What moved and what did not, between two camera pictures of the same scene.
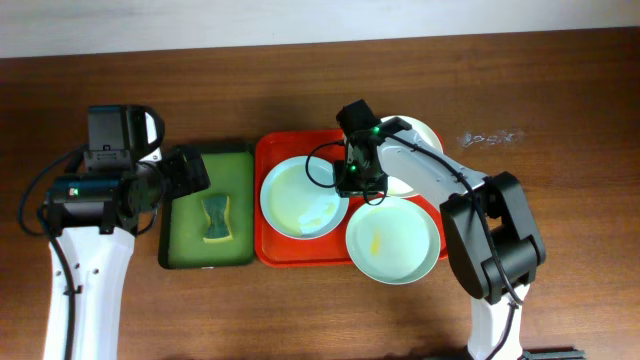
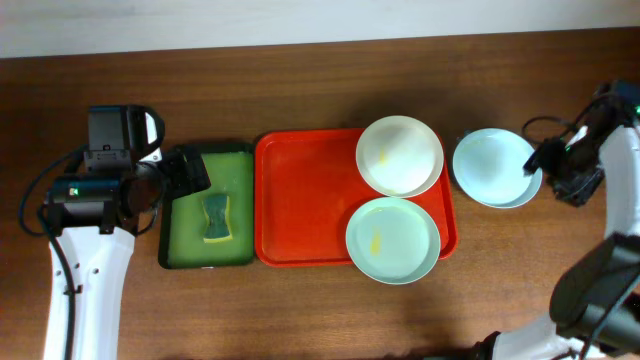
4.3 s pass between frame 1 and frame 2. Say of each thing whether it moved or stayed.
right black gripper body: moved
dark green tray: stayed
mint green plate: stayed
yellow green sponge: stayed
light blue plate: moved
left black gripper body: stayed
